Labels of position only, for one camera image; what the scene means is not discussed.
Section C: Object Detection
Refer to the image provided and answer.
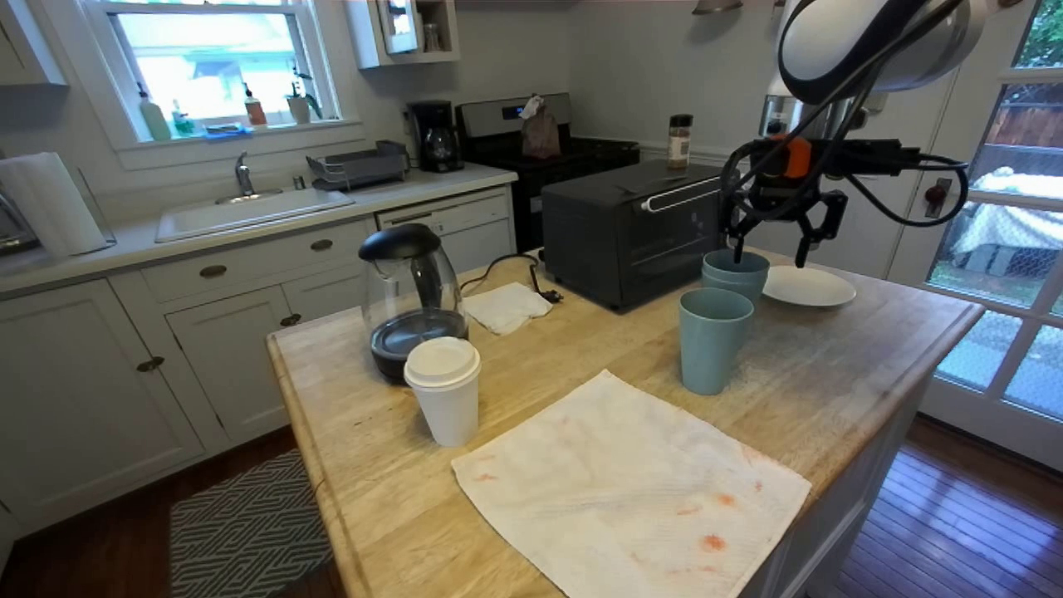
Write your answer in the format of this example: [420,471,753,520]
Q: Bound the glass electric kettle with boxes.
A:
[356,220,471,390]

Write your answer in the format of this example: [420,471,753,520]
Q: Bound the blue sponge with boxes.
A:
[198,120,256,145]

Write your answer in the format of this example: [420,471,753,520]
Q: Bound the white wall cabinet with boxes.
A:
[341,0,460,73]

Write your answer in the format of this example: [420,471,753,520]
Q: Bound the windowsill brush holder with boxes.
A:
[282,70,330,125]

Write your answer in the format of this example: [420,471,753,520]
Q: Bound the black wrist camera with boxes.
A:
[815,137,922,182]

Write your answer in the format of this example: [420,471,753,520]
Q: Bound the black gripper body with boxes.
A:
[744,132,834,214]

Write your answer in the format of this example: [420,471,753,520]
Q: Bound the black kettle power cord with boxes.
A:
[455,246,564,310]

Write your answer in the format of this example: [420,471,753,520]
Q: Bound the spice jar with black lid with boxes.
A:
[663,109,698,169]

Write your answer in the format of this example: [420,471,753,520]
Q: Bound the black toaster oven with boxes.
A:
[537,160,742,316]

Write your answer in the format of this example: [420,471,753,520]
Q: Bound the grey patterned rug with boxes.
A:
[165,447,339,598]

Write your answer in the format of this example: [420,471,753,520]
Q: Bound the black steel stove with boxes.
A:
[455,90,645,257]

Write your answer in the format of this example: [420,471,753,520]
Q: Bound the dark door knob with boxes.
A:
[920,178,958,222]

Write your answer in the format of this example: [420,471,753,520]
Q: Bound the kitchen window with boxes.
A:
[76,0,345,153]

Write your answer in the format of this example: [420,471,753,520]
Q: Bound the white kitchen sink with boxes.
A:
[149,188,360,246]

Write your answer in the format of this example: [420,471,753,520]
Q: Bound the small white napkin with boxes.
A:
[455,281,553,340]

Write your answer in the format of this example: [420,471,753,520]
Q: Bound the white lidded paper cup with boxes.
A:
[398,334,485,452]

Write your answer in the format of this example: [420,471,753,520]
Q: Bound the black coffee maker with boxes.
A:
[404,101,465,178]

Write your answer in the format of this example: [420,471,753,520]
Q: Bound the white kitchen island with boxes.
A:
[263,246,986,598]

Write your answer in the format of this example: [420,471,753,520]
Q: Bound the white round plate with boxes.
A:
[759,264,859,314]

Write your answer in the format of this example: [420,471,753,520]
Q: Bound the stained white cloth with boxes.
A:
[449,365,817,598]

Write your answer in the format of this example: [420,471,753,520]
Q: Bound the white counter cabinets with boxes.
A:
[0,162,520,547]

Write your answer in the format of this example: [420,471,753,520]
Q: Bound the white glass panel door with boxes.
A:
[882,0,1063,477]

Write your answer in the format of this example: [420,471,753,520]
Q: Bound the orange gripper mount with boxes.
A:
[780,132,817,182]

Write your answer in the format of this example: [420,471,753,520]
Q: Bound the white soap bottle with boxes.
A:
[135,87,177,145]

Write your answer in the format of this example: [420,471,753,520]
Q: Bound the white paper towel roll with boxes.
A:
[0,149,109,264]

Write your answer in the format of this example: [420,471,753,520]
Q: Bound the chrome sink faucet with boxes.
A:
[230,149,263,204]

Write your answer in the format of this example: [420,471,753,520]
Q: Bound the brown paper bag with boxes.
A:
[518,93,569,162]

